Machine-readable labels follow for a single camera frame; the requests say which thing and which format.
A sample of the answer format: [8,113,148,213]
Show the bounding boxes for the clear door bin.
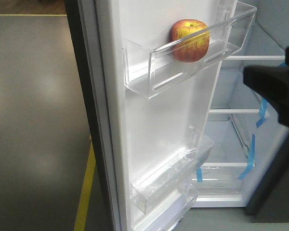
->
[122,0,257,99]
[132,183,198,231]
[130,127,214,214]

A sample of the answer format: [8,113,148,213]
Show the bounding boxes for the clear bottom door bin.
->
[132,183,198,231]

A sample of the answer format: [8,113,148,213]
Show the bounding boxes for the dark grey fridge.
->
[193,0,289,222]

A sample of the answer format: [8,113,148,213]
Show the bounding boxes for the clear upper door bin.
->
[122,0,257,99]

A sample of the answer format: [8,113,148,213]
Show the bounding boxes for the clear lower door bin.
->
[130,127,214,214]

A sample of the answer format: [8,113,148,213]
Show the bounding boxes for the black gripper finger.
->
[243,47,289,127]

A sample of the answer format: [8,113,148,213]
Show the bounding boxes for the red yellow apple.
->
[170,19,210,63]

